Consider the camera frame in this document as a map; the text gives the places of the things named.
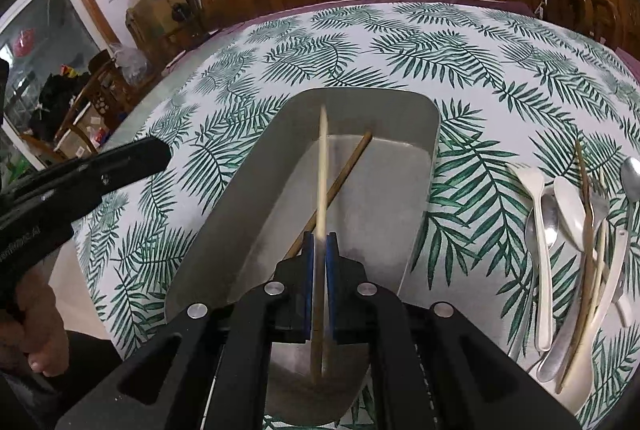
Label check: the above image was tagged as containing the small white spoon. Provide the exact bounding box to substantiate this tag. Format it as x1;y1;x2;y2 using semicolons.
553;176;633;328

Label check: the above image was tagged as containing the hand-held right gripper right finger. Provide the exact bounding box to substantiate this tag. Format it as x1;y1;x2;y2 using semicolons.
325;232;583;430

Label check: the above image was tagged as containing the metal spoon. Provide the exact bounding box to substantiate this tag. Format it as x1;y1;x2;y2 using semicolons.
620;157;640;203
525;194;560;256

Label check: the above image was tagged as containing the dark wooden chopstick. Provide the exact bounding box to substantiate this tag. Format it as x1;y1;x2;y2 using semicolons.
556;140;596;395
282;131;374;261

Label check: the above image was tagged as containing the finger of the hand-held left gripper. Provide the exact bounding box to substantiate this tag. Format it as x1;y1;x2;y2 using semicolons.
50;136;173;222

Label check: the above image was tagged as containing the light wooden chopstick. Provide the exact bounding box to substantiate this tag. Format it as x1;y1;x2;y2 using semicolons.
311;104;331;383
582;220;608;336
589;167;611;323

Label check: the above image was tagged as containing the metal tray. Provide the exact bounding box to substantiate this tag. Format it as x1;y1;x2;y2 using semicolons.
165;87;441;428

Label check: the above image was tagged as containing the person's left hand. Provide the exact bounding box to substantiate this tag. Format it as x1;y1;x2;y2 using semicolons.
0;267;70;378

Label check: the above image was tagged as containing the metal fork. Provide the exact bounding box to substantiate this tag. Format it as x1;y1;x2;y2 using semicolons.
536;192;612;383

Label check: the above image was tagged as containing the leaf-printed tablecloth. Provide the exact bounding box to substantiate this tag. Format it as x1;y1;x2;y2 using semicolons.
75;2;640;430

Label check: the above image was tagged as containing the plain wooden chair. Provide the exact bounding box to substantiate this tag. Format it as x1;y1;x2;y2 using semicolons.
54;50;148;153

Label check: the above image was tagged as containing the person's dark clothing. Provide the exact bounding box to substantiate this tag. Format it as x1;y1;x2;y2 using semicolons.
0;329;126;430

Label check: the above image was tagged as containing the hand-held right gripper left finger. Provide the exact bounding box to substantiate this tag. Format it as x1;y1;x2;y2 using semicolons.
55;230;316;430

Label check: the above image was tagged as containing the clear plastic bag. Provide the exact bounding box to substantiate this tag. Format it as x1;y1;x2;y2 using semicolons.
110;44;152;87

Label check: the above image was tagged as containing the black bag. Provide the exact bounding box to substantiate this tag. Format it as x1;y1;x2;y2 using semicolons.
30;72;92;142

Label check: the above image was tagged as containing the glass door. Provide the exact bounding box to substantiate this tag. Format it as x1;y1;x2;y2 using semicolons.
0;0;118;171

